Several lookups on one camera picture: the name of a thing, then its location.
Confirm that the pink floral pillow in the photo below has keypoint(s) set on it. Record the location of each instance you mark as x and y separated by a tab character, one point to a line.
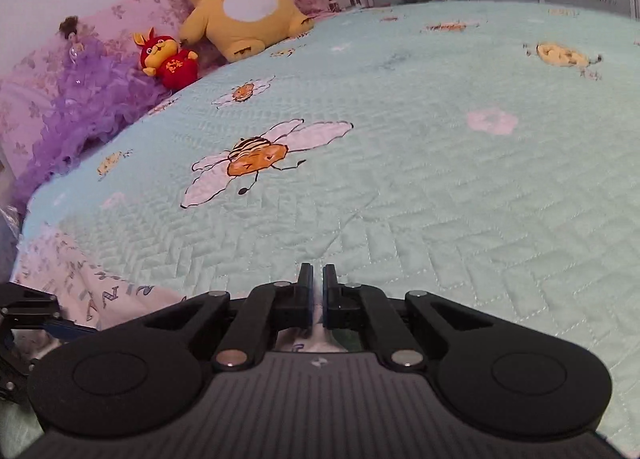
145	4

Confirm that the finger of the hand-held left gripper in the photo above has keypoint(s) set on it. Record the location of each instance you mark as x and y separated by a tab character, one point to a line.
70	331
10	374

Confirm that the yellow plush toy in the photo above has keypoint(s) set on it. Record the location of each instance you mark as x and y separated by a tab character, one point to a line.
240	4

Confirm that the purple ruffled pillow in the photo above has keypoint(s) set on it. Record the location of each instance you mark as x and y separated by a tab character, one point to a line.
85	104

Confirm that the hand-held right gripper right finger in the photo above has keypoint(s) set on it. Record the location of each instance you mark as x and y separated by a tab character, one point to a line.
330	296

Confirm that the bee print quilted bedspread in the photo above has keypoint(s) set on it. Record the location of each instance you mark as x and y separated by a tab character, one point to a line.
425	164

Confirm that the red plush toy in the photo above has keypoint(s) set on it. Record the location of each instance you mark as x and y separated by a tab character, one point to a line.
170	64

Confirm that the letter print pants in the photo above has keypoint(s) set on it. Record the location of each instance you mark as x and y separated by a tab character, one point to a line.
100	289

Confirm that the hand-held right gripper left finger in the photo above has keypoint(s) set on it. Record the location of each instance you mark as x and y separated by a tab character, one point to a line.
306	296

